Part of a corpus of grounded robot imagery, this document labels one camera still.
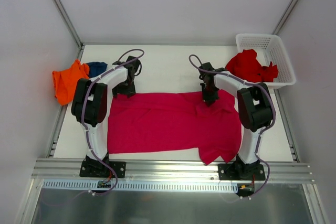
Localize aluminium mounting rail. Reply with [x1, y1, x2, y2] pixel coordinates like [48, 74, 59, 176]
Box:
[31, 158, 316, 184]

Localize white plastic basket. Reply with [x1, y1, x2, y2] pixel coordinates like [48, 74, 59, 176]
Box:
[235, 33, 296, 89]

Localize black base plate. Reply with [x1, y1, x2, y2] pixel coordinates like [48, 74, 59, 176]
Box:
[218, 163, 266, 181]
[79, 158, 126, 178]

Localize red t shirt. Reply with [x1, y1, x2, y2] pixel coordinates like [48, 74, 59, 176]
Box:
[225, 49, 279, 83]

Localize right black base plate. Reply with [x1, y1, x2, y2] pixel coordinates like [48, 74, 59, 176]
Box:
[218, 163, 266, 181]

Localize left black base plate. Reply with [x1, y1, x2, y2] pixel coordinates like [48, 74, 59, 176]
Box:
[79, 158, 126, 178]

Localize magenta t shirt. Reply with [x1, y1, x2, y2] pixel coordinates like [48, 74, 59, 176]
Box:
[107, 90, 242, 165]

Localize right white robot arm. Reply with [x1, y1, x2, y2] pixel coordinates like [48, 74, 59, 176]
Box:
[198, 62, 276, 180]

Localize navy blue t shirt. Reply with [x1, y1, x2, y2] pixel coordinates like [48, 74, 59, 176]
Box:
[87, 62, 108, 78]

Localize orange t shirt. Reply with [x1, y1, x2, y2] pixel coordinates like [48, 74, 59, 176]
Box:
[52, 60, 90, 106]

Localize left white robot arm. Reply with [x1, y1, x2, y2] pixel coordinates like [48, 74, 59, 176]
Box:
[71, 56, 142, 178]

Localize white slotted cable duct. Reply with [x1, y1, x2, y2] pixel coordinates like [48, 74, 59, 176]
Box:
[43, 179, 238, 193]

